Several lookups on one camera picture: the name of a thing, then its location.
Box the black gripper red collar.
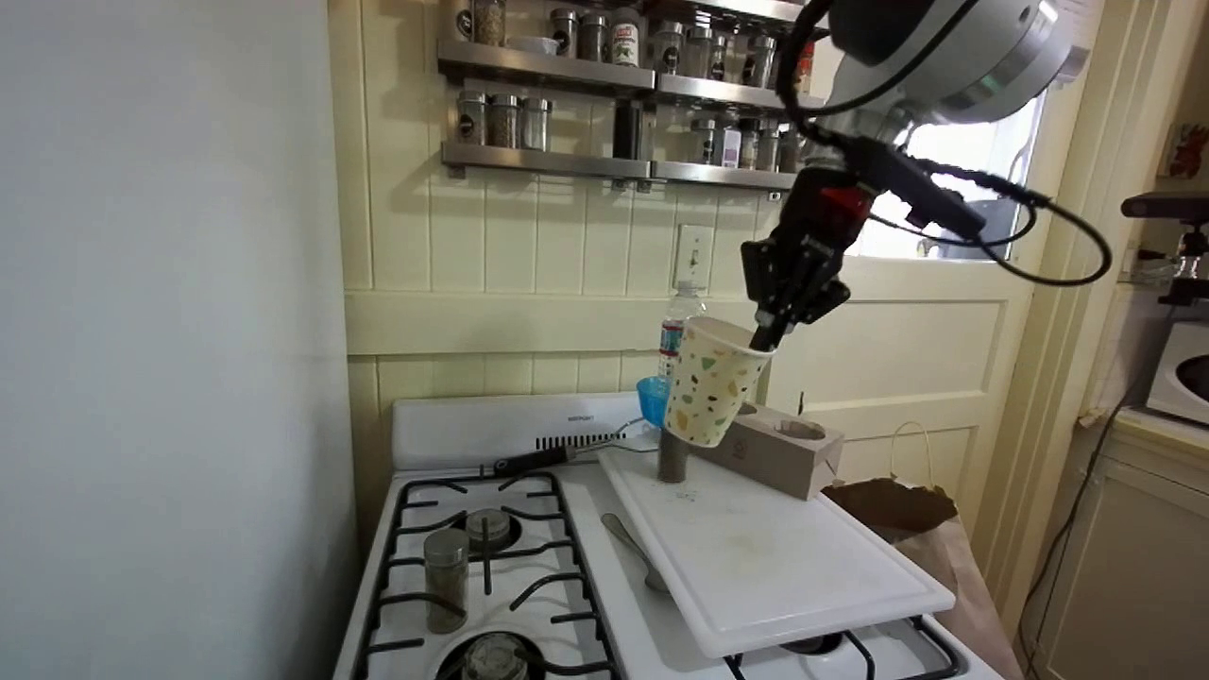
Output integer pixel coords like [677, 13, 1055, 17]
[736, 171, 877, 354]

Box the dotted paper coffee cup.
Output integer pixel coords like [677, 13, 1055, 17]
[662, 312, 774, 452]

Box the clear plastic water bottle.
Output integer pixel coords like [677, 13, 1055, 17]
[659, 277, 712, 370]

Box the cardboard cup holder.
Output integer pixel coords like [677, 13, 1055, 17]
[694, 397, 846, 501]

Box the white panel door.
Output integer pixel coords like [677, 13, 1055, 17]
[767, 73, 1111, 543]

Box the small grey cylinder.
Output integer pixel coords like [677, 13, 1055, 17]
[654, 432, 691, 486]

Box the brown paper bag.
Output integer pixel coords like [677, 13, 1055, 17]
[823, 474, 1028, 680]

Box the white plastic cutting board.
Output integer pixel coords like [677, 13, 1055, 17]
[597, 445, 961, 663]

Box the steel spice shelf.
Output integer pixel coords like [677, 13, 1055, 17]
[434, 34, 808, 114]
[434, 135, 823, 195]

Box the white gas stove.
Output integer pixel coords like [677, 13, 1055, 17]
[329, 389, 1005, 680]

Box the black stove grate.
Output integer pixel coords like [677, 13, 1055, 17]
[348, 470, 624, 680]
[723, 611, 976, 680]

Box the round stove burner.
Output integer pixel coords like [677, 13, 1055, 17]
[439, 629, 543, 680]
[465, 506, 522, 561]

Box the cream kitchen cabinet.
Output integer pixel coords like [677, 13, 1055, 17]
[1023, 408, 1209, 680]

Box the grey metal tumbler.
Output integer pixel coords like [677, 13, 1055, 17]
[421, 524, 474, 635]

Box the white refrigerator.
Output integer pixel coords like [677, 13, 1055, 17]
[0, 0, 364, 680]

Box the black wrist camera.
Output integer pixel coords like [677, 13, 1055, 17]
[866, 135, 992, 244]

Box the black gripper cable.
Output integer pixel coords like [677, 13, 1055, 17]
[771, 0, 886, 156]

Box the black camera cable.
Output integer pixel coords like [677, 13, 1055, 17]
[866, 163, 1116, 290]

